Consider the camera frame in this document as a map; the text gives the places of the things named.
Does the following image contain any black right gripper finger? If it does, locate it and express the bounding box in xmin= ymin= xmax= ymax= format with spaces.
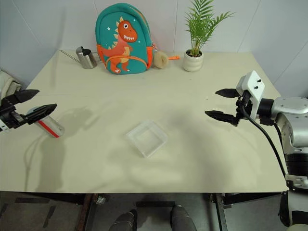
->
xmin=215 ymin=88 xmax=239 ymax=99
xmin=204 ymin=110 xmax=235 ymax=125

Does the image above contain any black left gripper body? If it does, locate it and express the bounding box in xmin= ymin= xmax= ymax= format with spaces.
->
xmin=0 ymin=97 xmax=26 ymax=132

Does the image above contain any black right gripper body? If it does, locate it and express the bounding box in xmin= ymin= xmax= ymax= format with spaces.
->
xmin=232 ymin=90 xmax=253 ymax=127

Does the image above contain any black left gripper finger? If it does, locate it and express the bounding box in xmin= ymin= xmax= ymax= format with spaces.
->
xmin=6 ymin=89 xmax=40 ymax=106
xmin=15 ymin=103 xmax=58 ymax=125

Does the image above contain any clear plastic square container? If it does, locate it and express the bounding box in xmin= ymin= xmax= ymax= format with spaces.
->
xmin=125 ymin=120 xmax=168 ymax=159

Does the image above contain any clear tube with red stripe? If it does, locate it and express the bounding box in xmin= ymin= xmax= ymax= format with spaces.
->
xmin=26 ymin=106 xmax=65 ymax=139

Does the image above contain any beige cloth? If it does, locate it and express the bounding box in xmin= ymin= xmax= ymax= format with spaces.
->
xmin=0 ymin=69 xmax=24 ymax=100

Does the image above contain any white ribbed plant pot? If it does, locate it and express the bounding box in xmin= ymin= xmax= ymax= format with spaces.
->
xmin=183 ymin=49 xmax=204 ymax=72

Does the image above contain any stainless steel watering can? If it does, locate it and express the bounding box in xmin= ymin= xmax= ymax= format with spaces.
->
xmin=60 ymin=46 xmax=98 ymax=70

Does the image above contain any green palm plant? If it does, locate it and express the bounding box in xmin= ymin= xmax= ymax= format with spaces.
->
xmin=184 ymin=0 xmax=235 ymax=56

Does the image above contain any dark rounded robot foot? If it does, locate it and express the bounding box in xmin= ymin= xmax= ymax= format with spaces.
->
xmin=170 ymin=204 xmax=198 ymax=231
xmin=109 ymin=209 xmax=138 ymax=231

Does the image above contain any teal dinosaur backpack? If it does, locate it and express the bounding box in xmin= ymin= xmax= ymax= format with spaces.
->
xmin=95 ymin=2 xmax=154 ymax=75

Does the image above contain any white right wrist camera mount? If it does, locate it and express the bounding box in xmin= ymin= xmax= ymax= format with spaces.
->
xmin=235 ymin=70 xmax=266 ymax=119

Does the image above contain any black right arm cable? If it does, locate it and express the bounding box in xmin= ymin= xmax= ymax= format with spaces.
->
xmin=241 ymin=91 xmax=287 ymax=179

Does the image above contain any beige fluffy pompom keychain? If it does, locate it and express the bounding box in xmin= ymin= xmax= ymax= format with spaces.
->
xmin=153 ymin=51 xmax=170 ymax=69

